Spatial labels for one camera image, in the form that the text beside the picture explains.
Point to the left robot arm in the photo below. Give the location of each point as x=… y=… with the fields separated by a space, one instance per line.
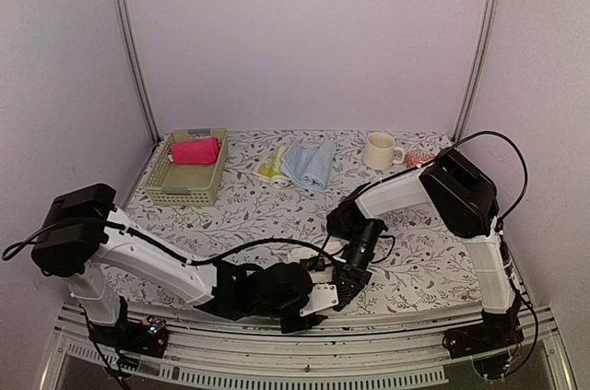
x=85 y=230

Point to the right aluminium post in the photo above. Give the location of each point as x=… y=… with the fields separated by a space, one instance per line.
x=478 y=62

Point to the green white towel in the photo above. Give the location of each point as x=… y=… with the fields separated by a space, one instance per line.
x=269 y=170

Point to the aluminium post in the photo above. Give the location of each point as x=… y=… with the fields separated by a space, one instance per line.
x=478 y=62
x=132 y=56

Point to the green plastic basket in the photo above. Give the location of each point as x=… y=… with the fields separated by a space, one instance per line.
x=169 y=183

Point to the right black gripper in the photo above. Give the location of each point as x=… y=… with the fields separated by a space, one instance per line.
x=362 y=277

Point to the cream towel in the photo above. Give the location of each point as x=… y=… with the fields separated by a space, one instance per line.
x=324 y=277

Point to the pink towel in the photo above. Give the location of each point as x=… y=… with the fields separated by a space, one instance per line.
x=196 y=152

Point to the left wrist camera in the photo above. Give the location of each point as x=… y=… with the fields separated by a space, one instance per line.
x=323 y=296

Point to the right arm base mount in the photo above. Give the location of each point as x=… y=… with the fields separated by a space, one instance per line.
x=499 y=341

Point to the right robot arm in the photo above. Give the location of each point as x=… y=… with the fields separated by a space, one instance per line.
x=466 y=200

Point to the left aluminium post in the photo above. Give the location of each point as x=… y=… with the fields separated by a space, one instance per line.
x=132 y=56

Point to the cream ceramic mug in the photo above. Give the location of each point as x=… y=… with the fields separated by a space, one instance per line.
x=381 y=152

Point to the blue rolled towel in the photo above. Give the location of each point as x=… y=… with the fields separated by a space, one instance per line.
x=309 y=168

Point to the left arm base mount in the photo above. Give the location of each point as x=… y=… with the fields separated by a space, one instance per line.
x=131 y=337

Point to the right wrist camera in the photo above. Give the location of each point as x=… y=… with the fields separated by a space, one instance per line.
x=315 y=264

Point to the red patterned bowl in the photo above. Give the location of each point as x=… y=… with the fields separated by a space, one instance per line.
x=418 y=157

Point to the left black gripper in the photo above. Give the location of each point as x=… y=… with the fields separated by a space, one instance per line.
x=313 y=322

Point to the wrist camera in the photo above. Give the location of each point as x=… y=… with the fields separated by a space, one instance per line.
x=315 y=264
x=323 y=296

